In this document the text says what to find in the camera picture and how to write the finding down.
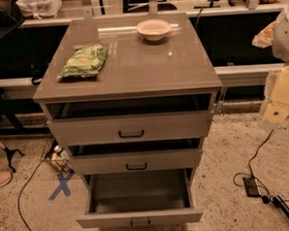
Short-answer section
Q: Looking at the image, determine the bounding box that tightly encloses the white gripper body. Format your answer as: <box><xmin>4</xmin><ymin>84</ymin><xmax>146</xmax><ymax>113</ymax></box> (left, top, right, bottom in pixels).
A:
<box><xmin>265</xmin><ymin>62</ymin><xmax>289</xmax><ymax>106</ymax></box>

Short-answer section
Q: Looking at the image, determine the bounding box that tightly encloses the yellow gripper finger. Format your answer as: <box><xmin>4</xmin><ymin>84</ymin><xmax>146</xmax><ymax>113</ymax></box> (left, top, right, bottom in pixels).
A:
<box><xmin>258</xmin><ymin>101</ymin><xmax>289</xmax><ymax>130</ymax></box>

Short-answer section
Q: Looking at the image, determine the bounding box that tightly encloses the grey bottom drawer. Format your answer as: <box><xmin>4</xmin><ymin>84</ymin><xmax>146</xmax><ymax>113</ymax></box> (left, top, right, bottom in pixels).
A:
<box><xmin>77</xmin><ymin>169</ymin><xmax>202</xmax><ymax>228</ymax></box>

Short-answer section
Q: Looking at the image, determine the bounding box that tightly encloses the grey drawer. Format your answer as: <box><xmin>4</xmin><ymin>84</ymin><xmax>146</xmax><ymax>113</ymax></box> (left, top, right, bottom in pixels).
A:
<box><xmin>69</xmin><ymin>138</ymin><xmax>202</xmax><ymax>174</ymax></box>
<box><xmin>45</xmin><ymin>93</ymin><xmax>215</xmax><ymax>148</ymax></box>
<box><xmin>77</xmin><ymin>169</ymin><xmax>202</xmax><ymax>228</ymax></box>

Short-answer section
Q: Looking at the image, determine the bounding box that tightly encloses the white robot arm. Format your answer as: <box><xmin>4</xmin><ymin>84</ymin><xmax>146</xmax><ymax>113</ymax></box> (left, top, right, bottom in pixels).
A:
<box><xmin>252</xmin><ymin>5</ymin><xmax>289</xmax><ymax>129</ymax></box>

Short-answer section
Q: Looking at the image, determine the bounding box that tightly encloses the grey drawer cabinet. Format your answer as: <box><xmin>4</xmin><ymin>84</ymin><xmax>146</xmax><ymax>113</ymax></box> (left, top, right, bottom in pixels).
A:
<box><xmin>28</xmin><ymin>10</ymin><xmax>228</xmax><ymax>180</ymax></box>

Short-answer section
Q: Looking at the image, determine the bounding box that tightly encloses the grey top drawer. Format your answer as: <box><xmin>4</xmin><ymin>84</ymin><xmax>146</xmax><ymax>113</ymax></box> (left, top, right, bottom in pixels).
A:
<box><xmin>45</xmin><ymin>93</ymin><xmax>215</xmax><ymax>148</ymax></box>

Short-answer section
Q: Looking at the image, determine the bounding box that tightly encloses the grey middle drawer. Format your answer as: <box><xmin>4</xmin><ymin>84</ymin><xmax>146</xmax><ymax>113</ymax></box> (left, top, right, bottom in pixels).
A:
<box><xmin>69</xmin><ymin>138</ymin><xmax>202</xmax><ymax>174</ymax></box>

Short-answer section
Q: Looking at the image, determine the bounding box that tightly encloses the black power adapter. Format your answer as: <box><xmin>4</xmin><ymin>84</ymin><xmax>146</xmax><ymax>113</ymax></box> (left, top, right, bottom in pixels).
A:
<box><xmin>243</xmin><ymin>177</ymin><xmax>261</xmax><ymax>197</ymax></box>

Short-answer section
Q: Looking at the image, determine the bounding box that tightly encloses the white bowl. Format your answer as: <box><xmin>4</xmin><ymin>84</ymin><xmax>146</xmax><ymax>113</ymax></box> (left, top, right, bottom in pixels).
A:
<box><xmin>136</xmin><ymin>19</ymin><xmax>171</xmax><ymax>42</ymax></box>

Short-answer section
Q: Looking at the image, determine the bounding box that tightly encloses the green chip bag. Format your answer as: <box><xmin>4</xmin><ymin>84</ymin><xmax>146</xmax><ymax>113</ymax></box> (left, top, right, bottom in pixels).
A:
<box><xmin>59</xmin><ymin>44</ymin><xmax>108</xmax><ymax>78</ymax></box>

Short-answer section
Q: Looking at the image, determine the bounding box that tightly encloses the blue tape cross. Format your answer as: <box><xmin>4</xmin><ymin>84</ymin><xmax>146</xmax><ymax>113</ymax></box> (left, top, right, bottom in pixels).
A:
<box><xmin>48</xmin><ymin>171</ymin><xmax>75</xmax><ymax>200</ymax></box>

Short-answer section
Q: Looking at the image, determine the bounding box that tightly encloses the white plastic bag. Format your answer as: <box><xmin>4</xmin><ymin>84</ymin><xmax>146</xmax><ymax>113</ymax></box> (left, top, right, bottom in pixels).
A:
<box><xmin>16</xmin><ymin>0</ymin><xmax>62</xmax><ymax>19</ymax></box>

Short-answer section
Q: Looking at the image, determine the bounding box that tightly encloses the black tripod stand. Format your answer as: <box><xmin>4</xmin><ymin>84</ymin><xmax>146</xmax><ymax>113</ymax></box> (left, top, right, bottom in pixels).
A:
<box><xmin>0</xmin><ymin>82</ymin><xmax>27</xmax><ymax>175</ymax></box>

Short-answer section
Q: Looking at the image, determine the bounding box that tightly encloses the tan round floor object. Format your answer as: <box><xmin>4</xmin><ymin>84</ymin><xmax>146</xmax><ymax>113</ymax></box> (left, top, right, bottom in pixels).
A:
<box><xmin>0</xmin><ymin>171</ymin><xmax>12</xmax><ymax>188</ymax></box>

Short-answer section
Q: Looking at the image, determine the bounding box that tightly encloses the black floor cable right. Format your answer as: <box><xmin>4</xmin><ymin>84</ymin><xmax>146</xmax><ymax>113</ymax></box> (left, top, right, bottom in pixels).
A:
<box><xmin>229</xmin><ymin>106</ymin><xmax>289</xmax><ymax>212</ymax></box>

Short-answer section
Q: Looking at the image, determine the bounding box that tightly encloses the black floor cable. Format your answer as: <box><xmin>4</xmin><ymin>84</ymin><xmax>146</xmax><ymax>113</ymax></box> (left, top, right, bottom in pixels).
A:
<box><xmin>15</xmin><ymin>150</ymin><xmax>57</xmax><ymax>231</ymax></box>
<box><xmin>229</xmin><ymin>106</ymin><xmax>289</xmax><ymax>212</ymax></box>

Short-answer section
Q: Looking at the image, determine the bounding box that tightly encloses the wire basket with bottles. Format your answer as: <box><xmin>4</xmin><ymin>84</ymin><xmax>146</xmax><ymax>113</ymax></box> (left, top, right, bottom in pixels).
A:
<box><xmin>40</xmin><ymin>138</ymin><xmax>73</xmax><ymax>173</ymax></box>

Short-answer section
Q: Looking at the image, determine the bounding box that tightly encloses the black floor cable left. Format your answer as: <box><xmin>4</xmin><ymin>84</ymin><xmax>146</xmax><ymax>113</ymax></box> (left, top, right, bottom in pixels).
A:
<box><xmin>15</xmin><ymin>150</ymin><xmax>57</xmax><ymax>231</ymax></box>

